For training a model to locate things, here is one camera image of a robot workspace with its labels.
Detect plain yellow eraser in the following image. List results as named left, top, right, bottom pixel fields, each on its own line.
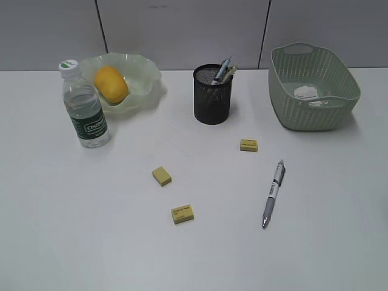
left=152, top=166, right=172, bottom=187

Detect blue and white pen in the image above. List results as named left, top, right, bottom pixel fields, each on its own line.
left=211, top=56, right=232, bottom=85

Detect beige grip pen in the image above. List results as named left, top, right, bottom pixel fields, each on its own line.
left=221, top=64, right=239, bottom=84

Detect grey and white pen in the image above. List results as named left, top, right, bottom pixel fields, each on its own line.
left=262, top=159, right=286, bottom=229

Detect yellow mango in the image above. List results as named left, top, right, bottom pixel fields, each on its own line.
left=94, top=66, right=129, bottom=104

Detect clear water bottle green label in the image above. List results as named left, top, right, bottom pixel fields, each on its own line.
left=58, top=59, right=110, bottom=148

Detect white waste paper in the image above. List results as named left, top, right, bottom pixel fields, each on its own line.
left=293, top=85, right=329, bottom=107

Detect black mesh pen holder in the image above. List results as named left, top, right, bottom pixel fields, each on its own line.
left=193, top=64, right=233, bottom=125

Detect yellow eraser front label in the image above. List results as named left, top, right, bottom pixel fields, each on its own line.
left=171, top=204, right=194, bottom=225

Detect pale green wavy plate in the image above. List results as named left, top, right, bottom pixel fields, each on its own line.
left=80, top=53, right=164, bottom=116

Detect green woven plastic basket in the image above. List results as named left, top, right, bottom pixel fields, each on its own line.
left=269, top=43, right=361, bottom=132

